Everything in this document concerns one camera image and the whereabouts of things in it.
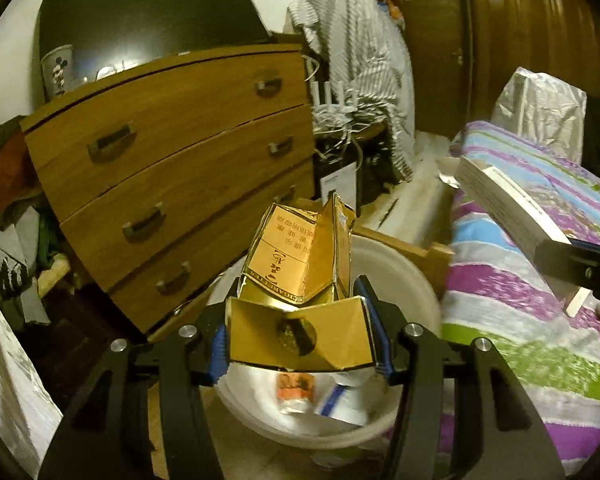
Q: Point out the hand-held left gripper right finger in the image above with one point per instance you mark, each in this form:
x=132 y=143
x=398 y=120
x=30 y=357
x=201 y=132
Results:
x=382 y=340

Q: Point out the dark wooden wardrobe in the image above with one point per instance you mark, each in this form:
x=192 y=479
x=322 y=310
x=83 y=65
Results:
x=520 y=20

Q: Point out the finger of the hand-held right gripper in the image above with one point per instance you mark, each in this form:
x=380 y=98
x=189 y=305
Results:
x=565 y=265

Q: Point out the striped floral bedsheet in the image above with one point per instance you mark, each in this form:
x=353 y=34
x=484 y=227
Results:
x=505 y=320

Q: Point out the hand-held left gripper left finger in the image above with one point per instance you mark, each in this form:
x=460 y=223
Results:
x=220 y=360

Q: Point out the red and gold carton box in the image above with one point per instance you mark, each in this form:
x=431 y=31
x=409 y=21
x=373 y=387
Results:
x=295 y=270

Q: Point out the pile of clothes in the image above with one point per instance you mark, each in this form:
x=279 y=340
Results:
x=9 y=170

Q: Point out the white plastic bucket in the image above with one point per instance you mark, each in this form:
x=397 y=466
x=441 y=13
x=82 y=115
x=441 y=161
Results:
x=405 y=280

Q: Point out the white router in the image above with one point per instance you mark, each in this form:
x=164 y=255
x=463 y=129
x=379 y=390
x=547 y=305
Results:
x=335 y=102

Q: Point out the dark wooden side table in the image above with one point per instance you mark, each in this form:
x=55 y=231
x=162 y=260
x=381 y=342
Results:
x=360 y=132

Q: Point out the blue and white packet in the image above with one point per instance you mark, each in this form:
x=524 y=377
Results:
x=345 y=402

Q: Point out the white carton box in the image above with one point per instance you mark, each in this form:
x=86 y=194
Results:
x=510 y=205

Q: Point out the wooden dresser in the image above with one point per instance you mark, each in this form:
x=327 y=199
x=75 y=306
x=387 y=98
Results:
x=179 y=160

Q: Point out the grey striped shirt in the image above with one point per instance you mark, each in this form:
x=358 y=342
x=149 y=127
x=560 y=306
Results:
x=360 y=35

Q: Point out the white plastic cover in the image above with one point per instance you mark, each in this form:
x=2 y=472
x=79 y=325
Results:
x=540 y=110

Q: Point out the cartoon print cup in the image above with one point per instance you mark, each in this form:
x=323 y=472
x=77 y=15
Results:
x=57 y=72

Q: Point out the black television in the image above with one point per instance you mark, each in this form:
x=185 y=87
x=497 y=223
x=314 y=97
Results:
x=144 y=15

